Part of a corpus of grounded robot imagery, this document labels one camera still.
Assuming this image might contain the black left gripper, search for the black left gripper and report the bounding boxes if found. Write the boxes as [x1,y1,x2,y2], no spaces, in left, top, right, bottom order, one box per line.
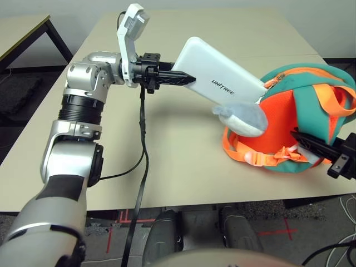
[132,51,197,95]

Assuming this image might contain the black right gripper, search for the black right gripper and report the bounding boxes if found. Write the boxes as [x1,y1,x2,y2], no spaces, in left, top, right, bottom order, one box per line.
[290,127,356,180]

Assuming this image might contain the orange and teal backpack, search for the orange and teal backpack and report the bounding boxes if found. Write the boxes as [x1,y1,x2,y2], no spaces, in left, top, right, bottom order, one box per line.
[221,63,356,174]

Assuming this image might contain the white Unitree box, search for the white Unitree box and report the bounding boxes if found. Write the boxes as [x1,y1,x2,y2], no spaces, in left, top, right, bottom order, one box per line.
[171,36,267,105]

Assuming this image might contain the grey plush shark keychain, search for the grey plush shark keychain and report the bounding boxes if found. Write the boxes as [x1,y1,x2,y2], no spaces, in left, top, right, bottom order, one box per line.
[212,102,269,138]

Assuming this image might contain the red tape cross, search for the red tape cross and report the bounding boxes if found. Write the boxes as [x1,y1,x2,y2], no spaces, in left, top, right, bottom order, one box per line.
[258,218,298,241]

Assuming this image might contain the grey robot right leg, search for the grey robot right leg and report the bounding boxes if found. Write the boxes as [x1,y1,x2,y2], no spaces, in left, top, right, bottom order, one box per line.
[219,205,264,253]

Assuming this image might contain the grey robot leg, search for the grey robot leg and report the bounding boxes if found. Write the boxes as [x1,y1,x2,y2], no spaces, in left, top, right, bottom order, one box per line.
[141,210,184,267]
[219,205,264,253]

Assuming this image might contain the grey robot torso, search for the grey robot torso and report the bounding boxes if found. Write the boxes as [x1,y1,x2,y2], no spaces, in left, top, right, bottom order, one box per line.
[155,249,301,267]

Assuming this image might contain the red tape lines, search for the red tape lines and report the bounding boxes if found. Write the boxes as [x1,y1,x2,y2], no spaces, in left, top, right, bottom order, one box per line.
[107,210,156,254]

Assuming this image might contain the dark foam floor mat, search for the dark foam floor mat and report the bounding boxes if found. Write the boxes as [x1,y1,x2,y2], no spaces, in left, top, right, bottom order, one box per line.
[0,73,44,119]

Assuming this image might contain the grey robot left leg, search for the grey robot left leg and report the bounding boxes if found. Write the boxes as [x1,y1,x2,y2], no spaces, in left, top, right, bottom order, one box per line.
[141,210,184,267]

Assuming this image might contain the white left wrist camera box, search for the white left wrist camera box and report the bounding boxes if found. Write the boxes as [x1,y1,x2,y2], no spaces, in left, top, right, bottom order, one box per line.
[116,2,151,88]

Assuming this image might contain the flat black left arm cable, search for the flat black left arm cable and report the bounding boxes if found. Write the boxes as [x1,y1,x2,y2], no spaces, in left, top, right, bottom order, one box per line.
[116,11,151,267]

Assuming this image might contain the white floor cables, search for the white floor cables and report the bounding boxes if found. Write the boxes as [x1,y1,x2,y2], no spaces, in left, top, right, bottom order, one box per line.
[325,194,356,267]

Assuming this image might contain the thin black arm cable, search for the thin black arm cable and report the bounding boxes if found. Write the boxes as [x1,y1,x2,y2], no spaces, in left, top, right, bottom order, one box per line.
[98,151,147,180]

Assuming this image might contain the beige side table black frame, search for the beige side table black frame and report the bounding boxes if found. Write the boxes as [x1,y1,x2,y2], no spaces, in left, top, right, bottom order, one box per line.
[0,15,75,75]

